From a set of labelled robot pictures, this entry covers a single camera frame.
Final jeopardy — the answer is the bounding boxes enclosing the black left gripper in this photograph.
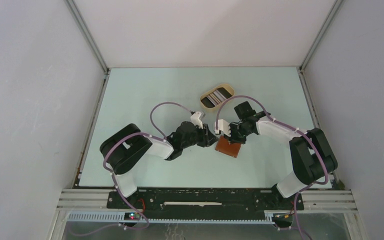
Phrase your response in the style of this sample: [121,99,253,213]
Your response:
[181,122,219,149]

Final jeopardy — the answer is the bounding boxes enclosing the brown leather card holder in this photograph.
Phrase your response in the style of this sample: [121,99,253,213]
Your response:
[215,136,242,158]

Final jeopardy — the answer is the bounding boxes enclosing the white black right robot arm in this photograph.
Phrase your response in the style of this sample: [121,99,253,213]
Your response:
[217,101,338,209]

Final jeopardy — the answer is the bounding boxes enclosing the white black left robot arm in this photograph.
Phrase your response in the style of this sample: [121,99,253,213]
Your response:
[99,121,219,208]

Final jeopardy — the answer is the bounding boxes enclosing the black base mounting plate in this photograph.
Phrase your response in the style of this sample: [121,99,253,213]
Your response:
[106,187,304,220]

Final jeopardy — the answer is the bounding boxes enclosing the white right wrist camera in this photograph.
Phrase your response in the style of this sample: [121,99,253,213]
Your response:
[214,119,231,137]

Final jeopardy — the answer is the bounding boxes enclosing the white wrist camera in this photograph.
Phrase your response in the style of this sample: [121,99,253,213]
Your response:
[190,111,206,129]
[214,119,231,137]

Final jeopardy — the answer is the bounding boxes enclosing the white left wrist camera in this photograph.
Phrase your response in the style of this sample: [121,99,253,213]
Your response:
[190,111,206,129]

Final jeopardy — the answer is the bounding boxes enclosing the white cable duct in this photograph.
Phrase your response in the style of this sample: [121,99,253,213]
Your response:
[66,211,274,224]

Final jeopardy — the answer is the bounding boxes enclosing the aluminium frame rail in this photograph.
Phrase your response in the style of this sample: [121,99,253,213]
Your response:
[57,189,358,214]

